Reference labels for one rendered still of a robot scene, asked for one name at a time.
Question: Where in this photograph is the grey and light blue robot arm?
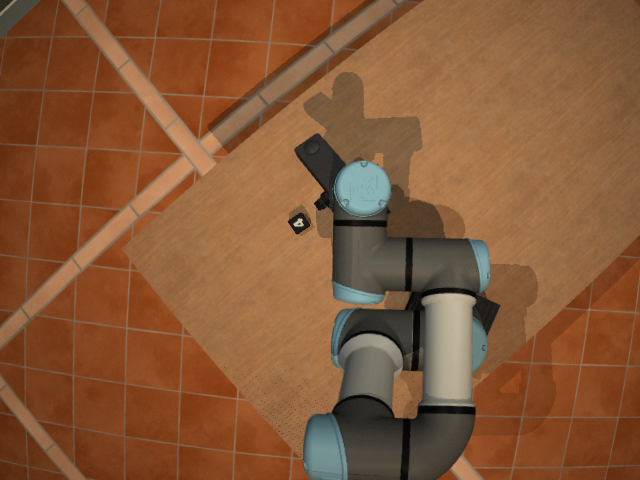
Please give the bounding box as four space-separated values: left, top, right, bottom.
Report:
294 133 490 480

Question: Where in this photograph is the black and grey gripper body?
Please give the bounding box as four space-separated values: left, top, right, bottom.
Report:
321 177 391 214

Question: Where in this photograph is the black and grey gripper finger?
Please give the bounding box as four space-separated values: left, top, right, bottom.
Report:
314 198 333 212

